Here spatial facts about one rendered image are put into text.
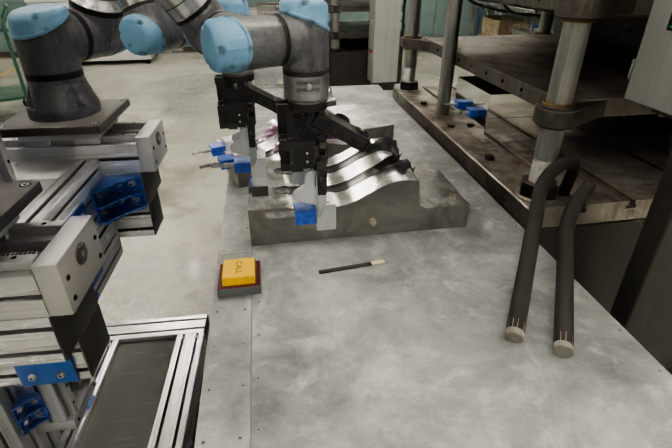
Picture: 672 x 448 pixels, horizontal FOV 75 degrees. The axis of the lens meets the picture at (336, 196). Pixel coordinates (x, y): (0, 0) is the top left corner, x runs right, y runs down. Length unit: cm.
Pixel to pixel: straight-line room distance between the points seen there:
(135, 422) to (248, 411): 84
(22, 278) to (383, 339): 53
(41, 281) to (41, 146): 55
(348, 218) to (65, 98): 68
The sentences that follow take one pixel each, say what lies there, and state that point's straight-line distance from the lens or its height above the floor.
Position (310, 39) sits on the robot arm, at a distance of 70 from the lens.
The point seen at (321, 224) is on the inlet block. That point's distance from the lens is 83.
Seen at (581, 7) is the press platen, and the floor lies 127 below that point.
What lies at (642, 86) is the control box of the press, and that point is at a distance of 120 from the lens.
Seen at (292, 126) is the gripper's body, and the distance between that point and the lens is 75.
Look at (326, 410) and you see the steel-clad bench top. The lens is 68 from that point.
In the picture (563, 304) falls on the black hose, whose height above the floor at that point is 84.
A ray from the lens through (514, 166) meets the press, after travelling 150.
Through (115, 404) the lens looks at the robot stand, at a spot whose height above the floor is 21.
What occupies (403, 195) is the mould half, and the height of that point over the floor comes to 90.
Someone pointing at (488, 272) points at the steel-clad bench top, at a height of 80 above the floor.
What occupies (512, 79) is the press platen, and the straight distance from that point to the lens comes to 151.
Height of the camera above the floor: 135
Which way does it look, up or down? 28 degrees down
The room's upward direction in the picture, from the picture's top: straight up
